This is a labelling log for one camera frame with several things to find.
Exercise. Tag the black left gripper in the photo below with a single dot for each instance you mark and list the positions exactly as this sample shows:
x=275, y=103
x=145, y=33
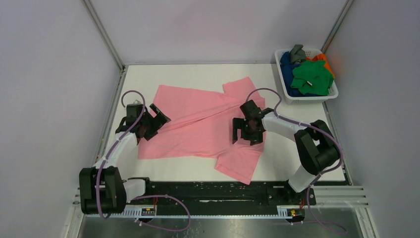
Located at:
x=152, y=123

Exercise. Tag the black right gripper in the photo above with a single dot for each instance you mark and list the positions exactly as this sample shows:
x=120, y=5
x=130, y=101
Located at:
x=244, y=128

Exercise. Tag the pink t shirt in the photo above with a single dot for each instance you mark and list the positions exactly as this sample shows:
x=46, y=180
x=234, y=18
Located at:
x=201, y=126

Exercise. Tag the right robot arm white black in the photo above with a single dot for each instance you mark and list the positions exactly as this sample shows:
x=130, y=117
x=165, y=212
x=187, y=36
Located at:
x=317, y=148

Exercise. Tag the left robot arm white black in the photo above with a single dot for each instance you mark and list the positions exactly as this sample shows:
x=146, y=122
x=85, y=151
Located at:
x=105, y=187

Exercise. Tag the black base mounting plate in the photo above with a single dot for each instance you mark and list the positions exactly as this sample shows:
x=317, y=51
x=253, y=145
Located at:
x=222, y=198

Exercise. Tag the blue t shirt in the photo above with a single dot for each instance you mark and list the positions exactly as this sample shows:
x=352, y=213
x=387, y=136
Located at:
x=287, y=73

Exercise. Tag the green t shirt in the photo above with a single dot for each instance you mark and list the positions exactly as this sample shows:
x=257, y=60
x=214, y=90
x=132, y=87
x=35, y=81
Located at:
x=312, y=77

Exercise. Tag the grey t shirt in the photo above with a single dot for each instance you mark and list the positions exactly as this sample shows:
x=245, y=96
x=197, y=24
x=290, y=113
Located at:
x=297, y=55

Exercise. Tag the orange t shirt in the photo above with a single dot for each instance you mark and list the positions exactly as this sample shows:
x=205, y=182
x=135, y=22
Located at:
x=322, y=57

